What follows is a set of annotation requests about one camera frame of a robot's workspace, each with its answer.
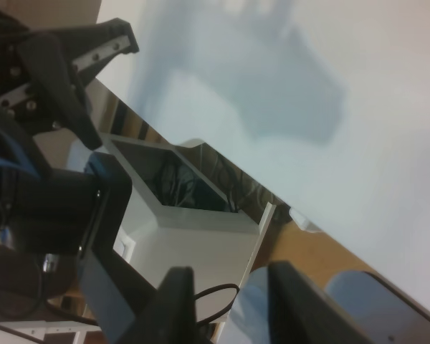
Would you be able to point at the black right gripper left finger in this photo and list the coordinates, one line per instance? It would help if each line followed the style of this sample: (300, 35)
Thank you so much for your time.
(170, 317)

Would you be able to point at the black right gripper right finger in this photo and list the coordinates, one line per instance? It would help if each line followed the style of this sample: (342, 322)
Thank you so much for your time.
(299, 312)

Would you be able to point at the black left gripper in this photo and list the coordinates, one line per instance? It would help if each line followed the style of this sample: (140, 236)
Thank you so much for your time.
(43, 73)

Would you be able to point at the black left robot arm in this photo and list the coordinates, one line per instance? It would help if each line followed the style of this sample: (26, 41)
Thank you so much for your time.
(42, 208)

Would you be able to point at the white cable tray box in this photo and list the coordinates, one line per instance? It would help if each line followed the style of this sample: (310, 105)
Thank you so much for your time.
(154, 211)

